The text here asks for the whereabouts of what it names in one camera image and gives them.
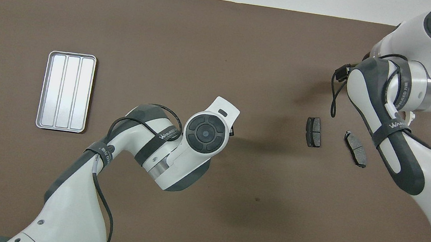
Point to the curved grey brake pad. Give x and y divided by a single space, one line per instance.
357 150

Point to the silver metal tray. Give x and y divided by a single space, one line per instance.
67 92

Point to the brown table mat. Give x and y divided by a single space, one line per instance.
208 52

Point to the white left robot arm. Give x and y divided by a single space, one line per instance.
72 210

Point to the white curved plastic bracket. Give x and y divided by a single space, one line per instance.
409 117

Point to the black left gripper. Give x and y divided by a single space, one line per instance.
232 132

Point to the rectangular grey brake pad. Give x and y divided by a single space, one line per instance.
314 131

